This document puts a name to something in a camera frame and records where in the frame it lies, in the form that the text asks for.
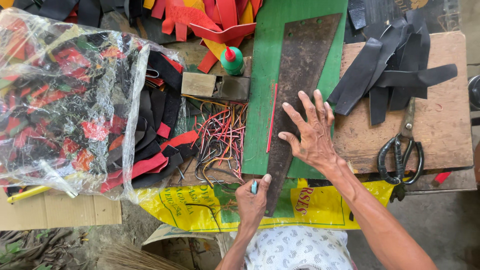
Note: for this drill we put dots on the bare wooden work board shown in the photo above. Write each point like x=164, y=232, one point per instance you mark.
x=442, y=131

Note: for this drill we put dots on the dark metal box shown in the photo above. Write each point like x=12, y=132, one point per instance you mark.
x=233, y=88

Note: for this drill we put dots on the open cardboard box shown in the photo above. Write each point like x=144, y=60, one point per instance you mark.
x=180, y=243

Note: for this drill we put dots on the heap of black red pieces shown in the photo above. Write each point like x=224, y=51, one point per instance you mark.
x=161, y=112

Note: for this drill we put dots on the pale wooden block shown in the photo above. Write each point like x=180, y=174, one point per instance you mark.
x=198, y=84

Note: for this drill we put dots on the yellow plastic stick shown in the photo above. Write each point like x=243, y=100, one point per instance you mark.
x=30, y=193

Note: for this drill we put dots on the small red leather scrap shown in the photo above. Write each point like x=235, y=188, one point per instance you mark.
x=442, y=177

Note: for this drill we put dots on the straw broom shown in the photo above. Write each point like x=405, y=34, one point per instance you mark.
x=135, y=258

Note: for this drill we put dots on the rusty saw blade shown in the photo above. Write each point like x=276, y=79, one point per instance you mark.
x=302, y=56

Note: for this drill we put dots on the pile of black leather strips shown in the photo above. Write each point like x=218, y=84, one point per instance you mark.
x=393, y=67

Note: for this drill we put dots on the flat brown cardboard sheet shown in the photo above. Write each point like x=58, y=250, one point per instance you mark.
x=56, y=213

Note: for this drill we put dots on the heap of red orange strips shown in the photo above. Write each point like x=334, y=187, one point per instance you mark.
x=221, y=22

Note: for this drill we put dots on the yellow printed woven sack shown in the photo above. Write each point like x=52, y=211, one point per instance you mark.
x=322, y=206

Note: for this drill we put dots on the clear plastic bag of scraps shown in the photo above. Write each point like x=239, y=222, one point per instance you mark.
x=56, y=101

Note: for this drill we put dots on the green cutting board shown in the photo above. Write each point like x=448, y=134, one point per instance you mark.
x=264, y=112

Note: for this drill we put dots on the person's left hand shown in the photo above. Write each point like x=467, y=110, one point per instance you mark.
x=252, y=206

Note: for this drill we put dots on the person's right hand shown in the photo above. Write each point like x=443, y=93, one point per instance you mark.
x=315, y=140

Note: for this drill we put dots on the black printed mat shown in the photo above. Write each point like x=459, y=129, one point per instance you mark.
x=431, y=15

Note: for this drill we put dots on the green glue bottle red cap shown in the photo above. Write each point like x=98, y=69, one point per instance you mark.
x=232, y=62

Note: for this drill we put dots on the thin red leather strip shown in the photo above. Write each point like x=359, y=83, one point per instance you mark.
x=272, y=120

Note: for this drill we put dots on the small blue cutter knife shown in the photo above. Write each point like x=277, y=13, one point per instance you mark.
x=254, y=186

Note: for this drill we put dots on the round black object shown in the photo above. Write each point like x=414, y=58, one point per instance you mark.
x=474, y=92

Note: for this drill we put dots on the person's white patterned clothing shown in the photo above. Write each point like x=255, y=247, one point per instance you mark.
x=296, y=249

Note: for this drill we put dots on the heap of dark leather offcuts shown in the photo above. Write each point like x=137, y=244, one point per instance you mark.
x=75, y=9

